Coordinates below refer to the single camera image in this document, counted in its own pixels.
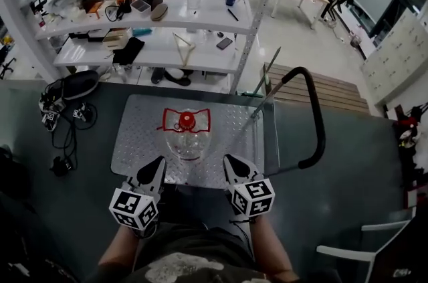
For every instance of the white chair frame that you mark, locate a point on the white chair frame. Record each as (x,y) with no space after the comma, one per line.
(347,253)

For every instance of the silver metal rod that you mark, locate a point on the silver metal rod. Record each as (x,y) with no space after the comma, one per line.
(267,99)

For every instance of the person's right forearm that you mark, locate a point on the person's right forearm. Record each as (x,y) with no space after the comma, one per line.
(271,248)

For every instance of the black and white flat box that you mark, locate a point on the black and white flat box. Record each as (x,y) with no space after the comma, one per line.
(87,35)

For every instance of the black office chair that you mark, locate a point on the black office chair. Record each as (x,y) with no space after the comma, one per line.
(6,62)

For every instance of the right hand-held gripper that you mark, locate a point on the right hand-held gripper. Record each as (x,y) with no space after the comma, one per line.
(252,196)

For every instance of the pair of black shoes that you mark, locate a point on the pair of black shoes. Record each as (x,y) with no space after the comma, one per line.
(174,77)

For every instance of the red and black gear pile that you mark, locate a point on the red and black gear pile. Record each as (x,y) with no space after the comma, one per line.
(409,127)

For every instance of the clear water jug red cap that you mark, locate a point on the clear water jug red cap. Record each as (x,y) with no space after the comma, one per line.
(187,144)

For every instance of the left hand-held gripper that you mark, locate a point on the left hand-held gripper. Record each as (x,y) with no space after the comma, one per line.
(128,204)

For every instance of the black grey pouch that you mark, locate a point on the black grey pouch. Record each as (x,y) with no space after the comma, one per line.
(80,84)

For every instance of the black power adapter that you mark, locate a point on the black power adapter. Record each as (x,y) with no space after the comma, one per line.
(60,166)

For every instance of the beige storage box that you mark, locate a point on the beige storage box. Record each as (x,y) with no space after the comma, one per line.
(115,38)

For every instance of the teal packet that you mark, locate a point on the teal packet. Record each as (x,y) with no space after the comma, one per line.
(142,31)

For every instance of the black cloth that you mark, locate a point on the black cloth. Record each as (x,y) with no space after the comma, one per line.
(128,51)

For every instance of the tan glasses case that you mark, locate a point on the tan glasses case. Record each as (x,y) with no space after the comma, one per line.
(159,12)

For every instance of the white metal shelving rack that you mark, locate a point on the white metal shelving rack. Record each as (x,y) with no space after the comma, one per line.
(160,51)

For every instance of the thin grey-green pole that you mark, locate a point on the thin grey-green pole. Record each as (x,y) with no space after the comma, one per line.
(269,69)

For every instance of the spare gripper with white housing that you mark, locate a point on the spare gripper with white housing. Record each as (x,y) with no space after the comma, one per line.
(51,111)

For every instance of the brown box orange base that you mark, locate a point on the brown box orange base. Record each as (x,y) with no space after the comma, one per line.
(93,2)

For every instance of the small spare gripper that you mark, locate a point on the small spare gripper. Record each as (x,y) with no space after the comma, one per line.
(80,112)

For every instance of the white locker cabinet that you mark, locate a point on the white locker cabinet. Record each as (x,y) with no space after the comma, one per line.
(398,57)

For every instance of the person's dark printed shirt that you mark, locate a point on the person's dark printed shirt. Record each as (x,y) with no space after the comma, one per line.
(200,258)

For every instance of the wooden triangle frame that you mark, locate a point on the wooden triangle frame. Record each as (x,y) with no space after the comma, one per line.
(184,52)

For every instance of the white container dark lid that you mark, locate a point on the white container dark lid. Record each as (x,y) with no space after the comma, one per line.
(140,6)

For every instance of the black pen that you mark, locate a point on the black pen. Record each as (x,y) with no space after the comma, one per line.
(233,14)

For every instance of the dark grey floor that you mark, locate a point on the dark grey floor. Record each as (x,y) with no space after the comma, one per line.
(351,158)

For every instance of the wooden stairs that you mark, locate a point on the wooden stairs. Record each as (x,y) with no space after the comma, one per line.
(321,91)

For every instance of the black smartphone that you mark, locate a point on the black smartphone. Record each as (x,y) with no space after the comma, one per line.
(224,43)

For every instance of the person's left forearm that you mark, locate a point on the person's left forearm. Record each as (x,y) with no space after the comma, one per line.
(118,251)

